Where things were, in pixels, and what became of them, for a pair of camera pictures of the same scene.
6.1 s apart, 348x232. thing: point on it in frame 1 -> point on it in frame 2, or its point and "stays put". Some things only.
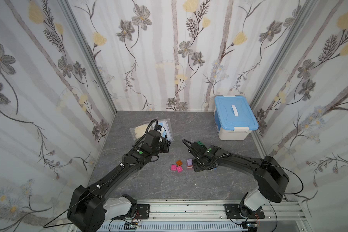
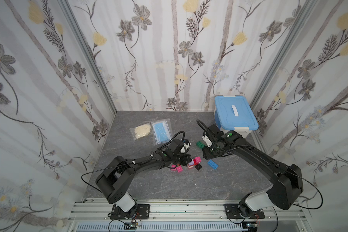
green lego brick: x=200 y=143 stays put
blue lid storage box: x=234 y=117 stays put
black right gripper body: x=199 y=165 -> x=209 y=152
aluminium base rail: x=286 y=215 stays put
